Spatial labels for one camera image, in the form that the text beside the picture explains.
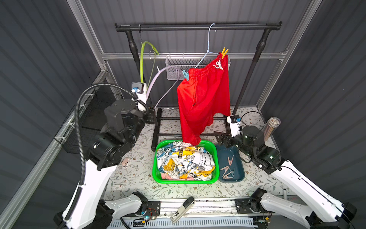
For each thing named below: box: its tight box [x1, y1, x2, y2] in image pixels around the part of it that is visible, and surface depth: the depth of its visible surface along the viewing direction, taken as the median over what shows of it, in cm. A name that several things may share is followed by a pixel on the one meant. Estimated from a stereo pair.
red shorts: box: [177, 52, 231, 146], surface depth 73 cm
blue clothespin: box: [182, 69, 190, 82], surface depth 59 cm
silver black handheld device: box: [170, 196, 196, 224], surface depth 72 cm
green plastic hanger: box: [138, 24, 160, 90], surface depth 60 cm
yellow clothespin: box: [221, 47, 230, 60], surface depth 72 cm
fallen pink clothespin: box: [121, 157, 130, 169], surface depth 88 cm
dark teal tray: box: [215, 144, 245, 183], surface depth 86 cm
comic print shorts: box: [156, 141, 216, 181], surface depth 77 cm
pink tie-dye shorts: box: [160, 172, 184, 181], surface depth 82 cm
